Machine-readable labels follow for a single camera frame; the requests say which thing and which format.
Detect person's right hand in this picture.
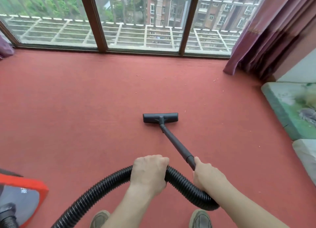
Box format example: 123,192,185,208
193,157,227,192

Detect person's left hand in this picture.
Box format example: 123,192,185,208
130,155,170,195

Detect dark grey vacuum wand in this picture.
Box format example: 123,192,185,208
159,116,197,171

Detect black ribbed vacuum hose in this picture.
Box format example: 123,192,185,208
51,164,221,228

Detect person's left forearm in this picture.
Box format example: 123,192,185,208
102,183,163,228

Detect person's right forearm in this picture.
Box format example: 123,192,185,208
206,179,284,228

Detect dark grey vacuum floor head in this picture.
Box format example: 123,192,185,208
143,113,179,124

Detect person's right grey shoe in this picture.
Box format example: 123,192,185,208
189,209,213,228

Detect person's grey shoe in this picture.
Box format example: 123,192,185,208
90,210,111,228
189,209,213,228

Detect person's left grey shoe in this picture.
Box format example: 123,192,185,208
90,210,111,228

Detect green patterned mattress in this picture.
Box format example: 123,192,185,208
261,82,316,142

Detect white cushion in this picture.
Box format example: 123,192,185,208
292,139,316,180

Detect white balcony railing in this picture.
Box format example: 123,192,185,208
0,13,243,54

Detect red vacuum cleaner body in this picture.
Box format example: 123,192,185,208
0,169,49,228

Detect brick apartment building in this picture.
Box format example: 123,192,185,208
146,0,268,31

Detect large purple curtain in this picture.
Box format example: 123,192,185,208
223,0,316,81

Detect green trees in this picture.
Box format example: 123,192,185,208
0,0,146,24

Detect small purple curtain edge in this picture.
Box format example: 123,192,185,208
0,31,15,60

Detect brown window frame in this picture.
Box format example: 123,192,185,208
0,0,231,59

